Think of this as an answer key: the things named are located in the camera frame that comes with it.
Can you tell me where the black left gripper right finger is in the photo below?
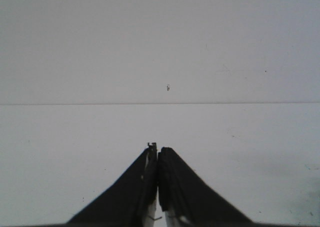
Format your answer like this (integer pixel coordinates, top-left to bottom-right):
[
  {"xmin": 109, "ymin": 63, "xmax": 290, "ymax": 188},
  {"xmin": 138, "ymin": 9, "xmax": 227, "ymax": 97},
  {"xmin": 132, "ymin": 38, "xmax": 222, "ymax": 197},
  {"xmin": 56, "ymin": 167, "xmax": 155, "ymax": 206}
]
[{"xmin": 157, "ymin": 147, "xmax": 252, "ymax": 224}]

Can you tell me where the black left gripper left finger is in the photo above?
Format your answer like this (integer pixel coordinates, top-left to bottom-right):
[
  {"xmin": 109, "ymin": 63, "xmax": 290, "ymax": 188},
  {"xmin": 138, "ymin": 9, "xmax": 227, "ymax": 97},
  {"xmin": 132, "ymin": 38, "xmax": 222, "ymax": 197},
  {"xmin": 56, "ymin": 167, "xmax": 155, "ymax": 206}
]
[{"xmin": 68, "ymin": 142, "xmax": 158, "ymax": 224}]

